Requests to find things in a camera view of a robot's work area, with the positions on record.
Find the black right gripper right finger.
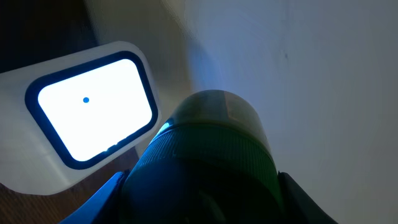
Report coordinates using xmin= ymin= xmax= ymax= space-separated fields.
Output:
xmin=278 ymin=172 xmax=337 ymax=224

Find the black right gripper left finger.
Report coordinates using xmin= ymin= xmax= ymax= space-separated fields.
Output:
xmin=60 ymin=170 xmax=128 ymax=224

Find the green lid jar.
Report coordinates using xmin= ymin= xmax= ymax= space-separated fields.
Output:
xmin=119 ymin=90 xmax=285 ymax=223

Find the white barcode scanner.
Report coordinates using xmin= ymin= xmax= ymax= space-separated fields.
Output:
xmin=1 ymin=41 xmax=161 ymax=195

